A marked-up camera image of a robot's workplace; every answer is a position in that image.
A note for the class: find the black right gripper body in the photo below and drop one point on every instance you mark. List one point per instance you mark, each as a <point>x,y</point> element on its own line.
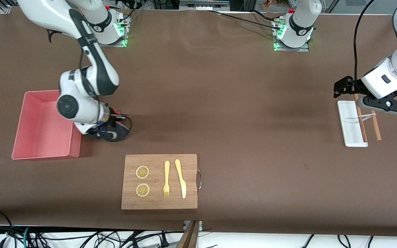
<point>116,121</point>

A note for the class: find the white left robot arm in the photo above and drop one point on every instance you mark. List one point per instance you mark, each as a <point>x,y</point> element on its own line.
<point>302,20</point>

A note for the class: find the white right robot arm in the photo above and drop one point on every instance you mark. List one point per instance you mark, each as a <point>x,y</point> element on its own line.
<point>95,72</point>

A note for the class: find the white rack base tray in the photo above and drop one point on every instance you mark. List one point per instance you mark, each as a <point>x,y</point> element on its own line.
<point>350,127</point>

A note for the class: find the wooden rack rod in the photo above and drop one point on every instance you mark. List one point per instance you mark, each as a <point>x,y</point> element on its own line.
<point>377,131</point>
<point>363,131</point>

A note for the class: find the lemon slice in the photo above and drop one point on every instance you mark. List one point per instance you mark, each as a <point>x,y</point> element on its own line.
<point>142,190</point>
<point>142,172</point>

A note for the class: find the yellow fork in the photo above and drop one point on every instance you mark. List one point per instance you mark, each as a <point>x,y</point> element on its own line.
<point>166,172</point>

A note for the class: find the pink plastic bin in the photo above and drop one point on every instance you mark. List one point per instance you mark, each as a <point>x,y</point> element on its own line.
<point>40,137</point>

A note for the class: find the yellow knife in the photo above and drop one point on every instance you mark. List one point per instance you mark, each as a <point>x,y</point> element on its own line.
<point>181,179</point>

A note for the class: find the wooden cutting board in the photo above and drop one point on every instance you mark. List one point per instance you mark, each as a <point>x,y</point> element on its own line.
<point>157,203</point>

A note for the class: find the wooden plank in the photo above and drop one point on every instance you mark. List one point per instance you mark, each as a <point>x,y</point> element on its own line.
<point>188,239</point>

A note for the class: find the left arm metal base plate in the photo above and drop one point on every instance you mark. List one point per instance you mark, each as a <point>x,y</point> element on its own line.
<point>303,49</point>

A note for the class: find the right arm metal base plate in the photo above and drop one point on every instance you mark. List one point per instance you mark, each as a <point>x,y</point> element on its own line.
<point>122,43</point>

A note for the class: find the small metal bracket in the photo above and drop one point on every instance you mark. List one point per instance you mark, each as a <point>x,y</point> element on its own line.
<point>200,224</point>

